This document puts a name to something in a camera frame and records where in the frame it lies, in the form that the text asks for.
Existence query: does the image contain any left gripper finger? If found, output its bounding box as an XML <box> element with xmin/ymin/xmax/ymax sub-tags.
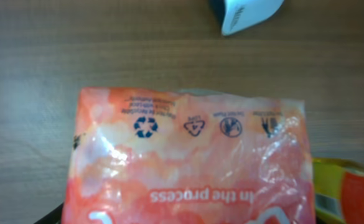
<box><xmin>34</xmin><ymin>203</ymin><xmax>63</xmax><ymax>224</ymax></box>

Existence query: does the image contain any orange jar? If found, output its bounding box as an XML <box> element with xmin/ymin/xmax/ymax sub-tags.
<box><xmin>61</xmin><ymin>87</ymin><xmax>315</xmax><ymax>224</ymax></box>

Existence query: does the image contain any yellow dish soap bottle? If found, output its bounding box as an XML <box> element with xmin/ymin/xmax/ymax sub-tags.
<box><xmin>313</xmin><ymin>158</ymin><xmax>364</xmax><ymax>224</ymax></box>

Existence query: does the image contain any white barcode scanner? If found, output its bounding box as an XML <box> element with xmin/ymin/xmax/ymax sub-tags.
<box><xmin>208</xmin><ymin>0</ymin><xmax>284</xmax><ymax>36</ymax></box>

